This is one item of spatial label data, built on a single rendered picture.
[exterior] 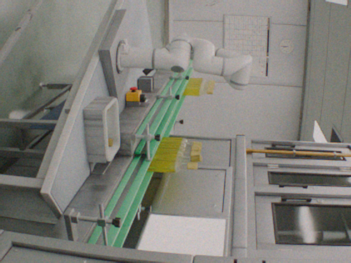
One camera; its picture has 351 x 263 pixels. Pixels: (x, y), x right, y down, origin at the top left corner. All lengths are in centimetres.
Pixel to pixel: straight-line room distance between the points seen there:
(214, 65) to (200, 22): 585
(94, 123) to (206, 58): 57
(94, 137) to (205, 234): 57
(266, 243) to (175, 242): 36
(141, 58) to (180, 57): 17
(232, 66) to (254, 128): 632
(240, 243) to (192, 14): 637
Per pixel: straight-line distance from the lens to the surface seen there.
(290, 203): 188
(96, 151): 157
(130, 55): 178
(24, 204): 191
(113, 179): 157
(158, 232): 157
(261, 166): 221
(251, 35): 758
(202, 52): 177
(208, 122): 803
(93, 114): 152
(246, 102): 787
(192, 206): 173
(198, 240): 153
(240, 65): 177
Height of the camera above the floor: 130
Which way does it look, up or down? 8 degrees down
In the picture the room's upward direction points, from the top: 93 degrees clockwise
